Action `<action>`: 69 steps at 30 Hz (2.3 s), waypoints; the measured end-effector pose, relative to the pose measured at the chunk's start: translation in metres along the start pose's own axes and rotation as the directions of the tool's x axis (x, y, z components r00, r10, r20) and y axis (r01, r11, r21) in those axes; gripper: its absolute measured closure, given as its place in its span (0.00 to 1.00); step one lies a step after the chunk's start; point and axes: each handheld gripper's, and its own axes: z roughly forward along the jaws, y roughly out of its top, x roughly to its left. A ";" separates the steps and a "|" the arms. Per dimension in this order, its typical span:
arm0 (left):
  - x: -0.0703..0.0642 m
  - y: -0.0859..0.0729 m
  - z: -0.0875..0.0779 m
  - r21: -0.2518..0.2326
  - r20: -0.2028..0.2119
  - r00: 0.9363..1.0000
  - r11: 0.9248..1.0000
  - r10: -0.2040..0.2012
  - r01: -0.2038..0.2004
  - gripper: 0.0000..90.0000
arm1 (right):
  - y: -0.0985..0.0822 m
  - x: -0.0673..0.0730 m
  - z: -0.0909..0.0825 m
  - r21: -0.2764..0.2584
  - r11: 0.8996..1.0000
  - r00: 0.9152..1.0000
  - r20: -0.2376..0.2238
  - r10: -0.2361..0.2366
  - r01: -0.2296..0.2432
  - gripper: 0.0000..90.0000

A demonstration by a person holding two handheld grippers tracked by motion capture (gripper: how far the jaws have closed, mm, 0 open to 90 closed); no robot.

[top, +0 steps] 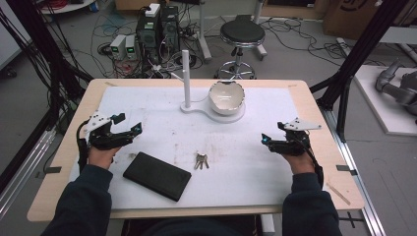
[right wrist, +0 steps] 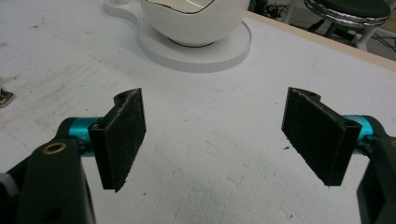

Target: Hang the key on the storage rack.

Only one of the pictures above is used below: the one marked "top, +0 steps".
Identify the person's left hand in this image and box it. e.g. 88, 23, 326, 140
87, 145, 123, 171

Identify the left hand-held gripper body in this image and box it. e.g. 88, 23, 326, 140
83, 110, 136, 151

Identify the light wooden table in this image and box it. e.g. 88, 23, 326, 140
27, 78, 366, 223

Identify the black computer tower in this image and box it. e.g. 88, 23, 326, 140
159, 5, 181, 57
135, 9, 162, 65

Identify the grey power supply unit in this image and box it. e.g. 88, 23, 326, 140
109, 33, 127, 61
124, 34, 138, 61

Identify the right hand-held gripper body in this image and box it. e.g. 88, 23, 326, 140
268, 117, 323, 157

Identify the cardboard box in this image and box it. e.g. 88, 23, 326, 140
322, 0, 417, 41

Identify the white floor board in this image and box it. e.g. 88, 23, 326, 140
353, 64, 417, 138

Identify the thin wooden stick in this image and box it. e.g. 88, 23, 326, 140
326, 182, 352, 207

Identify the black wallet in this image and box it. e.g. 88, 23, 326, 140
122, 150, 193, 203

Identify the white cracked-edge bowl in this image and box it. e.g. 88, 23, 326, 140
208, 80, 246, 116

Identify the right hand-held gripper cable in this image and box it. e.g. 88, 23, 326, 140
303, 140, 326, 191

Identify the bunch of silver keys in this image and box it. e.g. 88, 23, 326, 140
193, 152, 210, 171

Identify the grey metal stand leg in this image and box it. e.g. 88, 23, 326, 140
196, 0, 213, 63

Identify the strip of black tape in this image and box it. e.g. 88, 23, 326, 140
34, 165, 63, 180
335, 164, 359, 176

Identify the black metal frame post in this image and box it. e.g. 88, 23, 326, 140
0, 0, 94, 132
309, 0, 411, 143

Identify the left hand-held gripper cable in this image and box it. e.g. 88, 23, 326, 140
76, 119, 90, 174

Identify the white stand with pole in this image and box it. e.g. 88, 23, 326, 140
170, 49, 247, 125

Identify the tangle of floor cables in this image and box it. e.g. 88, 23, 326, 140
262, 17, 387, 68

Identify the white power strip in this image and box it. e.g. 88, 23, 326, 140
145, 3, 161, 19

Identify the black round stool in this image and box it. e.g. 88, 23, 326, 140
213, 14, 268, 81

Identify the white table mat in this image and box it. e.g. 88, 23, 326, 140
69, 86, 324, 210

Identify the person's right hand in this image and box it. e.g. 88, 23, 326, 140
280, 150, 317, 176

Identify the hand-held gripper cable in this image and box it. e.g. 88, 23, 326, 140
303, 140, 326, 191
76, 119, 90, 174

